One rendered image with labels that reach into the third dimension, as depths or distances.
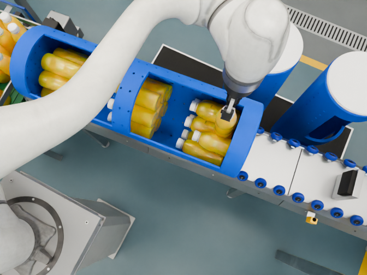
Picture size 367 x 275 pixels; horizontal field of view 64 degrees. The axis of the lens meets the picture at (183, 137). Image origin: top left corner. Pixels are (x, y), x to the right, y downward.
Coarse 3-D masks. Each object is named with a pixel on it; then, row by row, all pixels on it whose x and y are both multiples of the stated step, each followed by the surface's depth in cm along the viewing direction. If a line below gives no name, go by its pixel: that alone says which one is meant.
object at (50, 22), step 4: (44, 20) 131; (48, 20) 131; (52, 20) 131; (44, 24) 131; (48, 24) 131; (52, 24) 131; (56, 24) 131; (56, 28) 131; (60, 28) 134; (64, 32) 138
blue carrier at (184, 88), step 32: (32, 32) 104; (32, 64) 113; (32, 96) 109; (128, 96) 97; (192, 96) 118; (224, 96) 98; (128, 128) 102; (160, 128) 121; (256, 128) 93; (192, 160) 104; (224, 160) 96
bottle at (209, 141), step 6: (204, 132) 105; (210, 132) 105; (198, 138) 104; (204, 138) 103; (210, 138) 103; (216, 138) 103; (222, 138) 103; (228, 138) 105; (204, 144) 103; (210, 144) 103; (216, 144) 102; (222, 144) 102; (228, 144) 102; (210, 150) 104; (216, 150) 103; (222, 150) 102
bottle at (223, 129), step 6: (222, 108) 91; (234, 114) 89; (216, 120) 93; (222, 120) 90; (234, 120) 90; (216, 126) 96; (222, 126) 92; (228, 126) 91; (234, 126) 96; (216, 132) 101; (222, 132) 97; (228, 132) 97
